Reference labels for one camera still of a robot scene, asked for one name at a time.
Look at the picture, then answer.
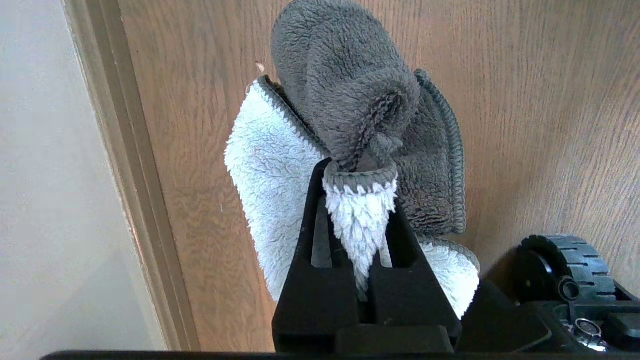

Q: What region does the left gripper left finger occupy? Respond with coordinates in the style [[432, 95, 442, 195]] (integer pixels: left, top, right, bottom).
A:
[[272, 158, 362, 353]]

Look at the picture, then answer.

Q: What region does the wooden baseboard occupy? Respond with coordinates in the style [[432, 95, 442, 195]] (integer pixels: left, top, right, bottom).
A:
[[62, 0, 202, 352]]

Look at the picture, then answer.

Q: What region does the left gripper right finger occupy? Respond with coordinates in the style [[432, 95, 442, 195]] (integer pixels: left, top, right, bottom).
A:
[[369, 199, 463, 346]]

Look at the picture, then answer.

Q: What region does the grey and white fleece cloth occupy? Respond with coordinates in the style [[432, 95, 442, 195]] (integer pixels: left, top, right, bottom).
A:
[[224, 0, 482, 321]]

